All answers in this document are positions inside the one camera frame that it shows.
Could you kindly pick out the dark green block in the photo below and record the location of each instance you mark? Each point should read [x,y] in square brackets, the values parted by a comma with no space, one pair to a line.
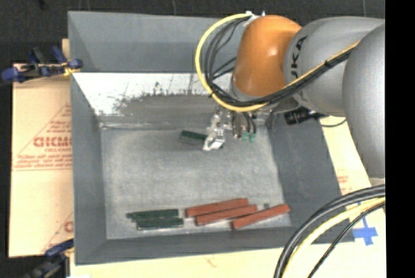
[192,137]
[160,223]
[152,214]

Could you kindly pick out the black cylinder on white bracket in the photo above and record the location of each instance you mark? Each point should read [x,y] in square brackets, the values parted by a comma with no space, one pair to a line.
[296,117]

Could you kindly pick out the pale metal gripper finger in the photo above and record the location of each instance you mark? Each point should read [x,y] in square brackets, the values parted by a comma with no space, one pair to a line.
[212,144]
[216,134]

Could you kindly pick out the red-brown flat block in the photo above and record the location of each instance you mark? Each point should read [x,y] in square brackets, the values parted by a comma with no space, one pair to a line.
[227,215]
[261,216]
[216,207]

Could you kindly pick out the grey metal bin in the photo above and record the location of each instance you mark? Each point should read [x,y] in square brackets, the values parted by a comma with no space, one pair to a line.
[181,173]

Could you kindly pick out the brown cardboard board red print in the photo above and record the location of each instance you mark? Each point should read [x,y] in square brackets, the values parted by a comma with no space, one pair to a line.
[39,186]

